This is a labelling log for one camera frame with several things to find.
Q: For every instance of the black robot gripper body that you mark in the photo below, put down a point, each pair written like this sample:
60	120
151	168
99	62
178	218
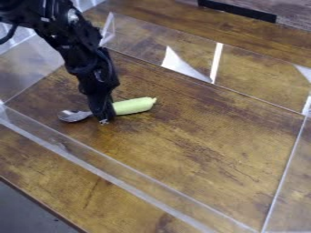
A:
94	70

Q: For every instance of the green handled metal spoon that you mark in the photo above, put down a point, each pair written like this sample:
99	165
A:
126	107

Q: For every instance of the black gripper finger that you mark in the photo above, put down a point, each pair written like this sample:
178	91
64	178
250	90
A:
102	107

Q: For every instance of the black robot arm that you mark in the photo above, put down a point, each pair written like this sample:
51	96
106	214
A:
60	24

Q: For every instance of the black bar in background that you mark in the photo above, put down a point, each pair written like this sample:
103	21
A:
238	10

